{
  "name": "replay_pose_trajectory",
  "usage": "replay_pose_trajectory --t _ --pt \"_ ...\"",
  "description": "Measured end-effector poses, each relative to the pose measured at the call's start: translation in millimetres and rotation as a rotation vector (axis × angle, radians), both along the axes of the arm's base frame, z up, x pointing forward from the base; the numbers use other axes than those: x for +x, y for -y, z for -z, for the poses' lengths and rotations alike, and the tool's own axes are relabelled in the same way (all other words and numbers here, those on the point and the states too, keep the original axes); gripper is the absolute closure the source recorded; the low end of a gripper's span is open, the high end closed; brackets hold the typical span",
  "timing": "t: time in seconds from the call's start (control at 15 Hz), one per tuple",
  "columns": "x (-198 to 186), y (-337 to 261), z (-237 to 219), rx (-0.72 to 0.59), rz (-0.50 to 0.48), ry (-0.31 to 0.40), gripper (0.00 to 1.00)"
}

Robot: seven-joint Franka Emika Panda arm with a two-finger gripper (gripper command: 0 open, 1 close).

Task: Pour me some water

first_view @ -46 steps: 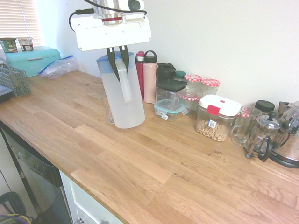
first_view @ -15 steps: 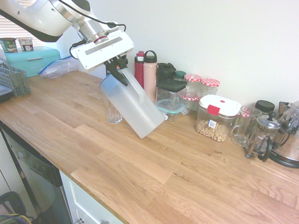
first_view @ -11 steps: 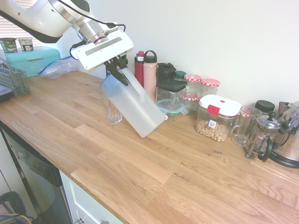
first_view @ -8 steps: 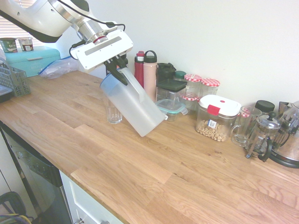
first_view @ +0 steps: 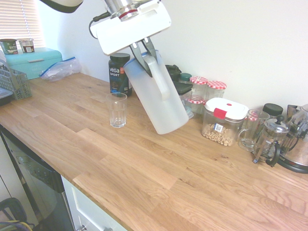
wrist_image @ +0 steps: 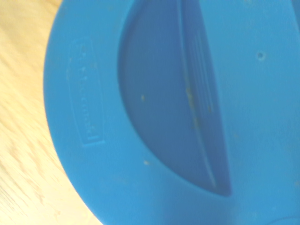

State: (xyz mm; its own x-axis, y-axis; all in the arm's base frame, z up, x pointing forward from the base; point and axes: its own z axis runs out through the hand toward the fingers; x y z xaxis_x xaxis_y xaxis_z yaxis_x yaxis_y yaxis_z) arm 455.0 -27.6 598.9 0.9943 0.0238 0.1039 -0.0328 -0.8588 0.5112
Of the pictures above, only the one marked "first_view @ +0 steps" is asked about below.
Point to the black Vega Sport tub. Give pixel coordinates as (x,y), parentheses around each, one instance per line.
(116,74)

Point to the clear container teal seal lid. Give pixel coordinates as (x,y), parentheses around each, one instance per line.
(190,114)

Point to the glass jar green lid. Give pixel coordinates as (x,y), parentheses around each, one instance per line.
(185,78)

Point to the clear glass mug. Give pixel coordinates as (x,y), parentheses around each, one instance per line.
(250,134)

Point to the black green shaker bottle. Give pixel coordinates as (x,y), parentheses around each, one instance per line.
(173,71)

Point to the glass French press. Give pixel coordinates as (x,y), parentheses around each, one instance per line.
(269,142)

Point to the glass jar red gingham lid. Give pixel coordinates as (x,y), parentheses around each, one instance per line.
(216,89)
(196,103)
(198,84)
(252,118)

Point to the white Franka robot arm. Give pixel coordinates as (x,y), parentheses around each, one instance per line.
(65,5)

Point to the cereal container white red lid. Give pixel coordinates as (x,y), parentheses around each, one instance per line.
(223,120)

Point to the white cabinet drawer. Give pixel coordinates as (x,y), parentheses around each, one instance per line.
(84,207)

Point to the clear container black lid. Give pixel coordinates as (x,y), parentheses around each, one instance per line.
(184,87)

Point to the stainless steel dishwasher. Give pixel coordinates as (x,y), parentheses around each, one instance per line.
(41,187)

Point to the white plastic pitcher blue lid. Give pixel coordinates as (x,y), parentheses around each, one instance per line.
(163,113)

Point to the glass jar black lid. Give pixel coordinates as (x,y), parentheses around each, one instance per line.
(273,109)

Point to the grey plastic cutlery basket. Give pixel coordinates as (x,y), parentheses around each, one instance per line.
(16,84)

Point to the black dish tray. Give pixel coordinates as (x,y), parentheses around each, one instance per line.
(4,97)

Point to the teal metal bread box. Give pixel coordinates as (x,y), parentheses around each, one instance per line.
(33,63)

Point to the clear zip bag blue seal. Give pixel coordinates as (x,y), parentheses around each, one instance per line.
(60,69)

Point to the white window blinds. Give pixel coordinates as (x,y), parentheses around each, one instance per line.
(16,19)

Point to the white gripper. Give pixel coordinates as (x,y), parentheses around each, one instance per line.
(134,33)

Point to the stainless steel electric kettle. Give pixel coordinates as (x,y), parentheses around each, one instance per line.
(297,146)

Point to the dark bag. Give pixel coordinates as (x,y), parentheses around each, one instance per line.
(12,214)

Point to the green oatmeal cup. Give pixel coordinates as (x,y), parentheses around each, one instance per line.
(9,47)

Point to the clear faceted drinking glass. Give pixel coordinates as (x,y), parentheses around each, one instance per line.
(116,110)

